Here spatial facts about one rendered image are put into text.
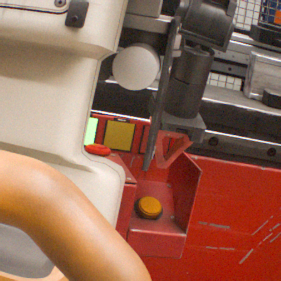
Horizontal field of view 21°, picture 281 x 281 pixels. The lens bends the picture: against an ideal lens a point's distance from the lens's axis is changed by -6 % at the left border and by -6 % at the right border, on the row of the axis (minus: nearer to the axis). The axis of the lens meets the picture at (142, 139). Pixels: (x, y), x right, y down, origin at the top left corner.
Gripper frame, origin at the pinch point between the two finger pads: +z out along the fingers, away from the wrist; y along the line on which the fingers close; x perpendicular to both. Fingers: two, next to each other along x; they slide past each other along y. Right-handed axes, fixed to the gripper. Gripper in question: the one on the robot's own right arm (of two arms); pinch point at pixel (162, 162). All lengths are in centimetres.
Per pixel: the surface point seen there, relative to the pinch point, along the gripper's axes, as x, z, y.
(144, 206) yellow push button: 1.0, 7.9, -0.6
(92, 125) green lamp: 9.7, 0.6, 10.4
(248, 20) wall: -174, 92, 412
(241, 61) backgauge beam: -32, 2, 59
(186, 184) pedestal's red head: -4.5, 2.8, -0.8
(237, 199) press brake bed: -22.8, 15.2, 17.4
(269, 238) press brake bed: -31.9, 21.9, 14.2
